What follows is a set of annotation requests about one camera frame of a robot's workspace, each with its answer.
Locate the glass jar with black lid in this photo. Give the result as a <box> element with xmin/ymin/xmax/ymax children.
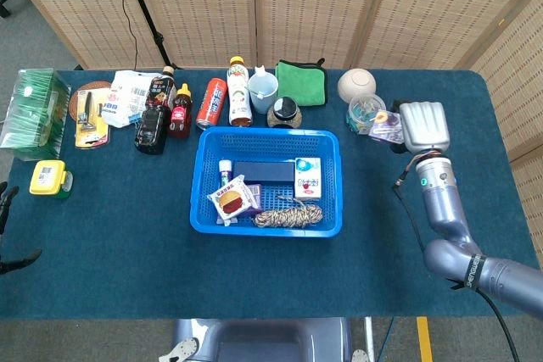
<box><xmin>266</xmin><ymin>96</ymin><xmax>304</xmax><ymax>129</ymax></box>

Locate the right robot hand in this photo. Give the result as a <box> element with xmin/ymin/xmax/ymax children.
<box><xmin>389</xmin><ymin>100</ymin><xmax>451</xmax><ymax>155</ymax></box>

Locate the red soda can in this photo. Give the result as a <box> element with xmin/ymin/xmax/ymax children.
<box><xmin>195</xmin><ymin>77</ymin><xmax>228</xmax><ymax>131</ymax></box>

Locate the dark soy sauce bottle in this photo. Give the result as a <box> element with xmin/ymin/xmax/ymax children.
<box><xmin>134</xmin><ymin>65</ymin><xmax>178</xmax><ymax>155</ymax></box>

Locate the green transparent plastic box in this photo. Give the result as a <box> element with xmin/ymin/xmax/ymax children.
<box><xmin>0</xmin><ymin>67</ymin><xmax>72</xmax><ymax>162</ymax></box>

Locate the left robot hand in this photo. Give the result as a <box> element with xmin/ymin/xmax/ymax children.
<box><xmin>0</xmin><ymin>181</ymin><xmax>43</xmax><ymax>276</ymax></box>

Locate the white milk carton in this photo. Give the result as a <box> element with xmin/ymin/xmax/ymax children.
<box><xmin>294</xmin><ymin>156</ymin><xmax>322</xmax><ymax>202</ymax></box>

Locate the black tripod pole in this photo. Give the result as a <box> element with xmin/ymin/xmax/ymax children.
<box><xmin>118</xmin><ymin>0</ymin><xmax>173</xmax><ymax>70</ymax></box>

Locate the beige bowl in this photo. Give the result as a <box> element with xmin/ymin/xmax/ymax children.
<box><xmin>337</xmin><ymin>68</ymin><xmax>378</xmax><ymax>104</ymax></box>

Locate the white juice bottle yellow cap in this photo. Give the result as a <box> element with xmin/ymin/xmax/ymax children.
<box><xmin>226</xmin><ymin>56</ymin><xmax>254</xmax><ymax>128</ymax></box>

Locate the blue plastic basket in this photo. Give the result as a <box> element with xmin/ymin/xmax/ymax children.
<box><xmin>188</xmin><ymin>126</ymin><xmax>344</xmax><ymax>239</ymax></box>

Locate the white table leg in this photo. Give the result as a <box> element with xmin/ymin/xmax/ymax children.
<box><xmin>363</xmin><ymin>317</ymin><xmax>378</xmax><ymax>362</ymax></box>

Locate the yellow lidded green box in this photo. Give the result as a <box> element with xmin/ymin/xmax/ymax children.
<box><xmin>29</xmin><ymin>159</ymin><xmax>74</xmax><ymax>199</ymax></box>

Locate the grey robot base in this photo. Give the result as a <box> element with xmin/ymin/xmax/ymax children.
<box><xmin>171</xmin><ymin>317</ymin><xmax>353</xmax><ymax>362</ymax></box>

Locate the braided rope bundle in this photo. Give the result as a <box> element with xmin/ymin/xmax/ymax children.
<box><xmin>253</xmin><ymin>195</ymin><xmax>324</xmax><ymax>229</ymax></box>

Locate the thin black hanging cable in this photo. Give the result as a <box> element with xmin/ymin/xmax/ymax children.
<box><xmin>104</xmin><ymin>0</ymin><xmax>139</xmax><ymax>70</ymax></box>

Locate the clear jar of clips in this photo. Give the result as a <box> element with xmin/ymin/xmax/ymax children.
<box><xmin>346</xmin><ymin>93</ymin><xmax>388</xmax><ymax>136</ymax></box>

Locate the light blue cup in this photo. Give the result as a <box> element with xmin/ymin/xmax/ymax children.
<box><xmin>248</xmin><ymin>71</ymin><xmax>280</xmax><ymax>115</ymax></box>

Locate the razor in yellow blister pack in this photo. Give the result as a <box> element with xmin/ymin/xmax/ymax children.
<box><xmin>74</xmin><ymin>86</ymin><xmax>112</xmax><ymax>150</ymax></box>

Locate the white printed plastic bag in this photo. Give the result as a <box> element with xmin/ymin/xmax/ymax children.
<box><xmin>101</xmin><ymin>70</ymin><xmax>165</xmax><ymax>129</ymax></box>

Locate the navy blue box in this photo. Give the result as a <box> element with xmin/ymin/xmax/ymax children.
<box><xmin>232</xmin><ymin>160</ymin><xmax>297</xmax><ymax>185</ymax></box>

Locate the blue felt tablecloth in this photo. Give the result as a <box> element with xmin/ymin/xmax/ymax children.
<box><xmin>0</xmin><ymin>68</ymin><xmax>543</xmax><ymax>321</ymax></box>

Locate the round woven coaster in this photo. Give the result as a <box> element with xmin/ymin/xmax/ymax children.
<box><xmin>68</xmin><ymin>81</ymin><xmax>114</xmax><ymax>125</ymax></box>

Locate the burger picture snack packet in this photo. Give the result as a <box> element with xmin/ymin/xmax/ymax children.
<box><xmin>206</xmin><ymin>174</ymin><xmax>258</xmax><ymax>227</ymax></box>

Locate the plain purple box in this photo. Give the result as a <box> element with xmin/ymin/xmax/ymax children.
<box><xmin>244</xmin><ymin>183</ymin><xmax>265</xmax><ymax>215</ymax></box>

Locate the blue floor cable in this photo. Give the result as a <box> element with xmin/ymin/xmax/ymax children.
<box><xmin>377</xmin><ymin>317</ymin><xmax>395</xmax><ymax>362</ymax></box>

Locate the red bottle with yellow cap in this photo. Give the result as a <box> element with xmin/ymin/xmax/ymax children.
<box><xmin>168</xmin><ymin>83</ymin><xmax>194</xmax><ymax>139</ymax></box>

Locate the green microfiber cloth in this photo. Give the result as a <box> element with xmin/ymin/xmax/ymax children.
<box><xmin>274</xmin><ymin>58</ymin><xmax>329</xmax><ymax>108</ymax></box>

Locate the purple packaged item with ring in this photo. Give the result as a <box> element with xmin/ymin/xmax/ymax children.
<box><xmin>367</xmin><ymin>109</ymin><xmax>405</xmax><ymax>145</ymax></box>

